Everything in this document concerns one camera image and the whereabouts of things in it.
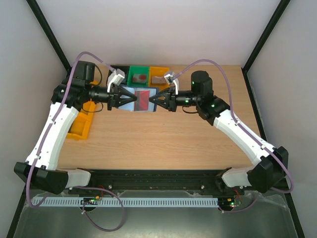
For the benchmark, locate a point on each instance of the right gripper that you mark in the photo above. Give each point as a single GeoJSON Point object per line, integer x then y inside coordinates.
{"type": "Point", "coordinates": [172, 100]}

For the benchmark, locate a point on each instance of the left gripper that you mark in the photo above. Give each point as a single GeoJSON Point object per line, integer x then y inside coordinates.
{"type": "Point", "coordinates": [114, 96]}

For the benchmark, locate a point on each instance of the blue card holder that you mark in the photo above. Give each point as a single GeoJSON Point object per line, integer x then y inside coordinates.
{"type": "Point", "coordinates": [152, 90]}

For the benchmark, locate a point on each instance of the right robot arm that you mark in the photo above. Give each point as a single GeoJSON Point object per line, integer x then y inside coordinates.
{"type": "Point", "coordinates": [268, 162]}

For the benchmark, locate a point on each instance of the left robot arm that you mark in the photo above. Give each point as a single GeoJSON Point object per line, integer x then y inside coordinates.
{"type": "Point", "coordinates": [40, 168]}

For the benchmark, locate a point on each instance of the grey-pink card stack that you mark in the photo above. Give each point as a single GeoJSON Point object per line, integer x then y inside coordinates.
{"type": "Point", "coordinates": [158, 80]}

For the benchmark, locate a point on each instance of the red-dotted card stack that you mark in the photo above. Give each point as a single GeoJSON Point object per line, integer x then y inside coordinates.
{"type": "Point", "coordinates": [139, 78]}

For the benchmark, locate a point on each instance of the green storage bin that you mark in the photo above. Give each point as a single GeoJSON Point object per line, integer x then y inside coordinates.
{"type": "Point", "coordinates": [140, 70]}

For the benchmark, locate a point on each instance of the small orange storage bin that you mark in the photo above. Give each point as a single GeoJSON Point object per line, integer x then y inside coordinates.
{"type": "Point", "coordinates": [157, 71]}

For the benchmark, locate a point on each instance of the orange three-compartment bin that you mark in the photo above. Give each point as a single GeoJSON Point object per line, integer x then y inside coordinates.
{"type": "Point", "coordinates": [81, 124]}

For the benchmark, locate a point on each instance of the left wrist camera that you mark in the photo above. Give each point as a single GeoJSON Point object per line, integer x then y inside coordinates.
{"type": "Point", "coordinates": [116, 77]}

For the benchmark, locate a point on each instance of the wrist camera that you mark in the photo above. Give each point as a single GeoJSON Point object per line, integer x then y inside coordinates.
{"type": "Point", "coordinates": [170, 78]}
{"type": "Point", "coordinates": [116, 77]}

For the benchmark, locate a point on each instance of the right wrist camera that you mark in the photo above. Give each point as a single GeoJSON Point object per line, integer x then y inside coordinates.
{"type": "Point", "coordinates": [170, 78]}

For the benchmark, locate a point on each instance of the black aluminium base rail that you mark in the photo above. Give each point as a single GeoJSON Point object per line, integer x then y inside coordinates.
{"type": "Point", "coordinates": [206, 182]}

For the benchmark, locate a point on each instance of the white slotted cable duct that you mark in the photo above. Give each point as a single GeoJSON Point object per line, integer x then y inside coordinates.
{"type": "Point", "coordinates": [131, 202]}

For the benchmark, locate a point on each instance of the left black frame post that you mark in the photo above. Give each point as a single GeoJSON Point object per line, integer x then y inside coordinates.
{"type": "Point", "coordinates": [41, 19]}

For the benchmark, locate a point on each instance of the black frame post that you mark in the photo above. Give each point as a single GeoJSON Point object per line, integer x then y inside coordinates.
{"type": "Point", "coordinates": [280, 9]}
{"type": "Point", "coordinates": [41, 19]}

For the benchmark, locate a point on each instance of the right black frame post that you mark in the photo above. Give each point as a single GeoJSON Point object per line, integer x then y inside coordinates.
{"type": "Point", "coordinates": [280, 9]}

